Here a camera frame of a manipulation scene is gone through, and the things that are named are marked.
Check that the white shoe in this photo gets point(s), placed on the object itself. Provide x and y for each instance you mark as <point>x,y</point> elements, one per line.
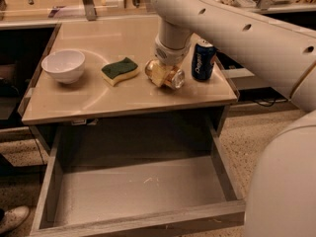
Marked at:
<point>13,218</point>

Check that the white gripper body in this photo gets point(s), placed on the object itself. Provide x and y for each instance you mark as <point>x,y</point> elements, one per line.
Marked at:
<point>172,55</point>

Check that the blue Pepsi can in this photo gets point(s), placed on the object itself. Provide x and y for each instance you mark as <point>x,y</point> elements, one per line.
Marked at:
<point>202,62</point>

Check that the green yellow sponge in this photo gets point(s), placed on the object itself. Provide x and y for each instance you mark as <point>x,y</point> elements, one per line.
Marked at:
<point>114,73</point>

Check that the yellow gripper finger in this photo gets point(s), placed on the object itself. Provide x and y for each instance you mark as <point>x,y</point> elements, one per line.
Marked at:
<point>158,72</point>

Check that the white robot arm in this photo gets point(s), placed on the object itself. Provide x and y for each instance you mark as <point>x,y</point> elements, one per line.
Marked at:
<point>281,200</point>

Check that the grey open drawer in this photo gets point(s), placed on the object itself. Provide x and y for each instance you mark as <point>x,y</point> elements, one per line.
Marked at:
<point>137,177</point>

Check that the white bowl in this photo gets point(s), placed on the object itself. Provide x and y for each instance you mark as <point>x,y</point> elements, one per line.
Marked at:
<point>65,66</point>

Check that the grey counter cabinet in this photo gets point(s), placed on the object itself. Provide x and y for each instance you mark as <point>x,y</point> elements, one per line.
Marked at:
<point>106,41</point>

